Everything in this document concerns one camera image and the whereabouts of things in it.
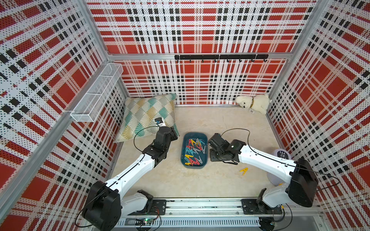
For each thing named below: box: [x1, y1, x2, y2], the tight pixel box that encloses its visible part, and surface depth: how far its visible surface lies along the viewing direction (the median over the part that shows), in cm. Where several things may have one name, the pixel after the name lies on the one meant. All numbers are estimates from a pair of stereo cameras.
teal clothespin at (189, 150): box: [185, 147, 194, 156], surface depth 95 cm
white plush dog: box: [235, 93, 270, 115], surface depth 117 cm
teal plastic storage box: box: [180, 131, 209, 169], surface depth 95 cm
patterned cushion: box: [114, 93, 178, 143], surface depth 98 cm
